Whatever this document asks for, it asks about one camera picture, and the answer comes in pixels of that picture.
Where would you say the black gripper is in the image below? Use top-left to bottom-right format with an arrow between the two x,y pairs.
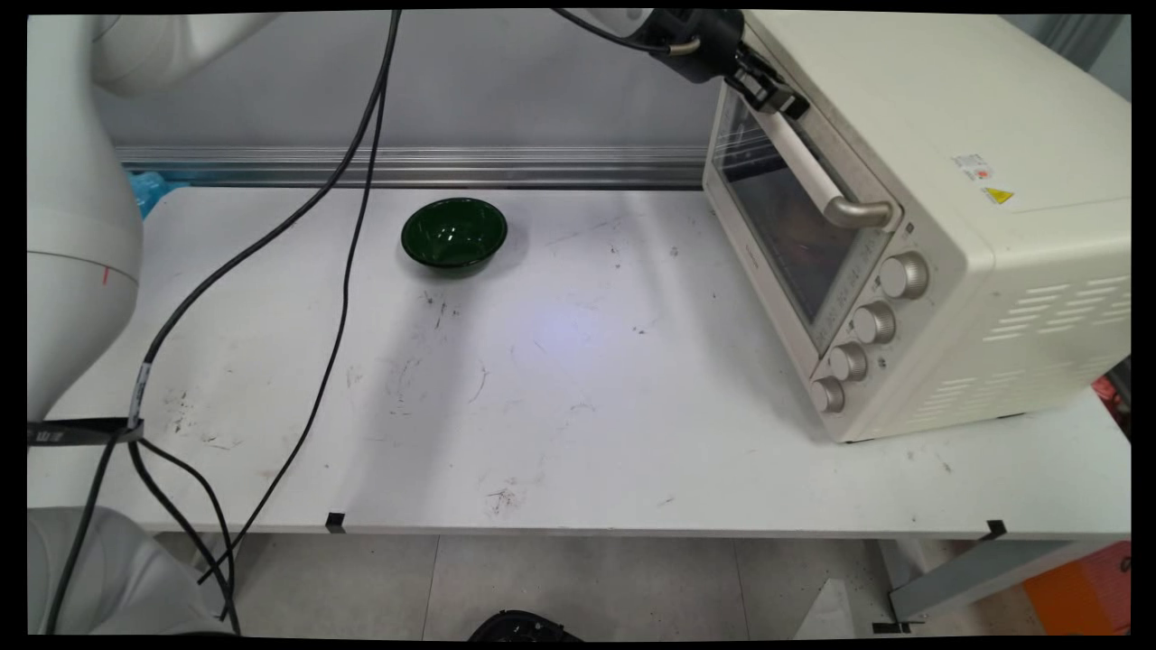
646,9 -> 811,120

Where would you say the glass oven door with handle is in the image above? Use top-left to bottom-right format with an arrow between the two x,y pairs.
703,27 -> 904,355

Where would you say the cream toaster oven body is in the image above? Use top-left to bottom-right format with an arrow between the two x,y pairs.
703,11 -> 1132,445

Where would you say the dark green bowl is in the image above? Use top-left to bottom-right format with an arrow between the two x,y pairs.
401,197 -> 509,270

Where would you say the red object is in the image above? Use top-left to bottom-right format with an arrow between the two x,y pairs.
1091,375 -> 1125,421

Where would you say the grey table leg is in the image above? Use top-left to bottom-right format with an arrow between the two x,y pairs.
872,540 -> 1094,635
190,533 -> 245,588

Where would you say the black plastic object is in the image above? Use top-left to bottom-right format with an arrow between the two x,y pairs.
468,610 -> 583,644

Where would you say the orange box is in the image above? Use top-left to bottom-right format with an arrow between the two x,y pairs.
1021,542 -> 1132,636

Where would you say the blue plastic bag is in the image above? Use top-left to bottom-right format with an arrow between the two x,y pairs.
126,170 -> 191,220

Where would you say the aluminium profile rail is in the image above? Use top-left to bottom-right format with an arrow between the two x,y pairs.
116,147 -> 710,190

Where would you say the thin black cable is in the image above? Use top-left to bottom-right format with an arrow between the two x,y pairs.
197,9 -> 403,586

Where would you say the thick black cable, metal plug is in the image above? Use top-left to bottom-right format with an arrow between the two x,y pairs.
41,9 -> 701,637

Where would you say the black cable strap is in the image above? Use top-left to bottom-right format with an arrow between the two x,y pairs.
27,418 -> 145,449

